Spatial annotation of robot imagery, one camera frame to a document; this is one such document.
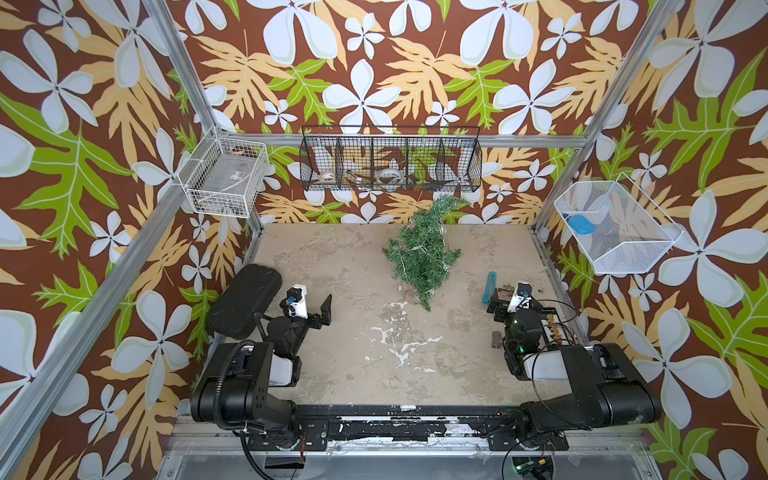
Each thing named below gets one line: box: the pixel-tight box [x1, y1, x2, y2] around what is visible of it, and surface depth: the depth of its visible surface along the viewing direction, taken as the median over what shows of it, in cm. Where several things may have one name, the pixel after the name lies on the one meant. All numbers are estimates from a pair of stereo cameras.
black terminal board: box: [540, 307, 572, 350], surface depth 93 cm
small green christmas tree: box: [382, 195, 470, 311], surface depth 80 cm
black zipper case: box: [207, 264, 282, 340], surface depth 93 cm
